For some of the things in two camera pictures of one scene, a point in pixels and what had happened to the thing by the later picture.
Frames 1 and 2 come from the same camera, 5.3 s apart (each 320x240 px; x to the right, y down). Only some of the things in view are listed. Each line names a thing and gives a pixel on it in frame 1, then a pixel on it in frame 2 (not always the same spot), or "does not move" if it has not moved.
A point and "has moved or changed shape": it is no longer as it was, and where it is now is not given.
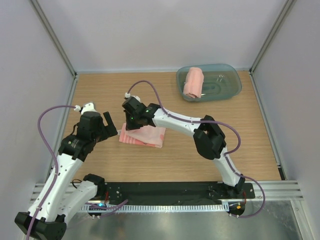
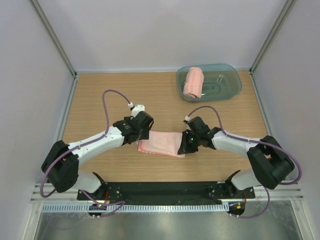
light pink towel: [193, 85] does not move
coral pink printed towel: [146, 135] has moved or changed shape
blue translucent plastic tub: [220, 80] does not move
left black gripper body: [100, 134] -> [143, 135]
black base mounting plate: [115, 192] does not move
